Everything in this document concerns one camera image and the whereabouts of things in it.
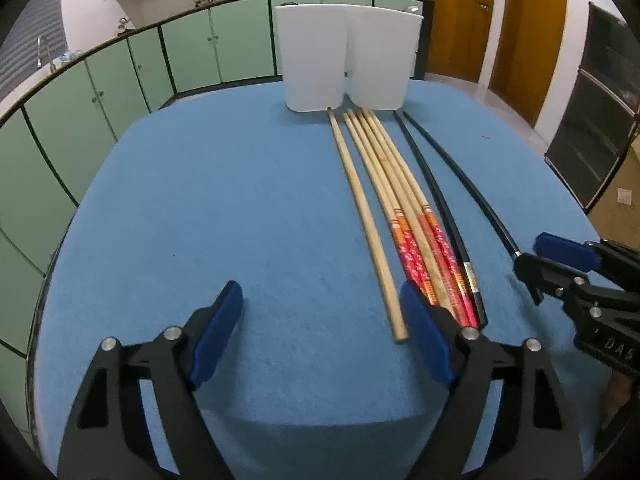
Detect thin black chopstick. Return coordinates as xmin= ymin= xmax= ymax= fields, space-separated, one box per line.
xmin=402 ymin=110 xmax=522 ymax=259

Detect green lower kitchen cabinets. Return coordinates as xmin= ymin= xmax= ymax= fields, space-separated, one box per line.
xmin=1 ymin=0 xmax=435 ymax=430

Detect black glass cabinet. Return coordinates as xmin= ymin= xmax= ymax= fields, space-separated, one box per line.
xmin=544 ymin=3 xmax=639 ymax=211

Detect red orange bamboo chopstick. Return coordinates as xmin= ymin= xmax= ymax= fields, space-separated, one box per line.
xmin=343 ymin=110 xmax=439 ymax=306

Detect worn red bamboo chopstick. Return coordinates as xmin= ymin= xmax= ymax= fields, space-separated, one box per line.
xmin=357 ymin=107 xmax=471 ymax=328

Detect white double utensil holder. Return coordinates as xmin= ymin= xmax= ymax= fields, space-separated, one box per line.
xmin=274 ymin=3 xmax=423 ymax=113

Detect chrome sink faucet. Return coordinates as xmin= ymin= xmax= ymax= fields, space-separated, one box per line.
xmin=37 ymin=35 xmax=56 ymax=74

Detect blue table mat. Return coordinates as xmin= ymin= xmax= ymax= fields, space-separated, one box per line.
xmin=34 ymin=81 xmax=610 ymax=479

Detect black chopstick silver band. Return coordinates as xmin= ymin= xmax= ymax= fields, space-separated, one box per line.
xmin=393 ymin=112 xmax=487 ymax=328

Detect red patterned bamboo chopstick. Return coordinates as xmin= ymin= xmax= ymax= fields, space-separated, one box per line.
xmin=350 ymin=110 xmax=458 ymax=318

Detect wooden door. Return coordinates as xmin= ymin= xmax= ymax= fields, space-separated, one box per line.
xmin=426 ymin=0 xmax=495 ymax=82
xmin=489 ymin=0 xmax=567 ymax=126

